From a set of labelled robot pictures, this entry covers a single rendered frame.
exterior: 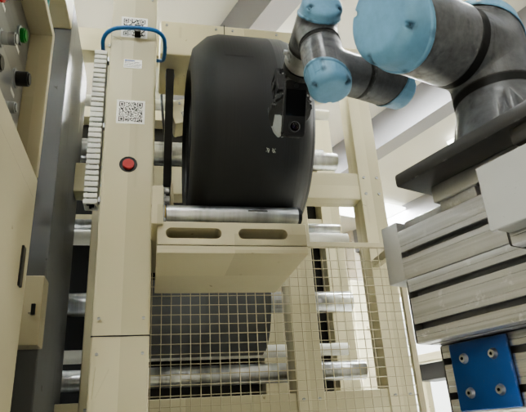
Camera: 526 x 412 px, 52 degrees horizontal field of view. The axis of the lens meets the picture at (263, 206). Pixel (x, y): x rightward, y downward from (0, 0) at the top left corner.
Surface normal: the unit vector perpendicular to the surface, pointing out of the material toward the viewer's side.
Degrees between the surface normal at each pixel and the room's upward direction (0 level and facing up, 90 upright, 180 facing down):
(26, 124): 90
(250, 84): 91
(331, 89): 173
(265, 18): 180
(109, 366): 90
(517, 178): 90
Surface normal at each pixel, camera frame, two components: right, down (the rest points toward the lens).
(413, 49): 0.15, 0.77
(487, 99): -0.58, -0.55
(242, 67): 0.18, -0.52
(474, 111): -0.81, -0.44
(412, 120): -0.86, -0.15
